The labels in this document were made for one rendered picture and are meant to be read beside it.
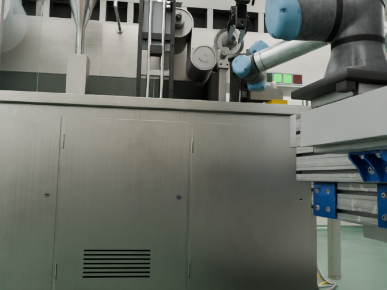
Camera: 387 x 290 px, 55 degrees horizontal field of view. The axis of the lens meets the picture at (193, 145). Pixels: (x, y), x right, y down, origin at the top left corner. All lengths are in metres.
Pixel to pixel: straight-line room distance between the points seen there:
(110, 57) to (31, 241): 1.10
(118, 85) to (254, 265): 1.19
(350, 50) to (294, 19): 0.14
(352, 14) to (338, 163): 0.33
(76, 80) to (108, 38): 0.42
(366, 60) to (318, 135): 0.25
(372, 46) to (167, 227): 0.95
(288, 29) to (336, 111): 0.29
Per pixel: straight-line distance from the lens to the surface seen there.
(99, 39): 2.18
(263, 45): 1.53
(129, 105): 1.44
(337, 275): 2.54
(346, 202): 0.92
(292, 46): 1.35
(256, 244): 1.52
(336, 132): 0.67
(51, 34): 2.24
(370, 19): 0.94
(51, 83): 2.16
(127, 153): 1.44
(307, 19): 0.89
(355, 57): 0.90
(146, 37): 1.70
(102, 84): 2.11
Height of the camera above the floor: 0.59
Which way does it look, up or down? 5 degrees up
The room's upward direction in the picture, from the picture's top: 1 degrees clockwise
